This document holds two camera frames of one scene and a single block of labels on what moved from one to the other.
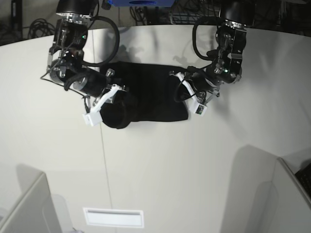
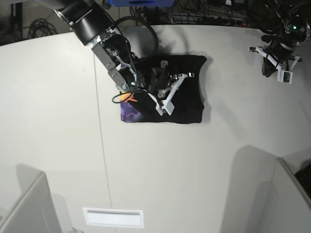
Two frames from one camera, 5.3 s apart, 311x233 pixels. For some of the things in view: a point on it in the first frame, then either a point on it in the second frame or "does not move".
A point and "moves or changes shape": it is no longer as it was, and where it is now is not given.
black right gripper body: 198,83 to 282,53
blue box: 141,3 does not move
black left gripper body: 95,83 to 163,83
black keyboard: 304,176 does not move
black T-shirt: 152,93 moves or changes shape
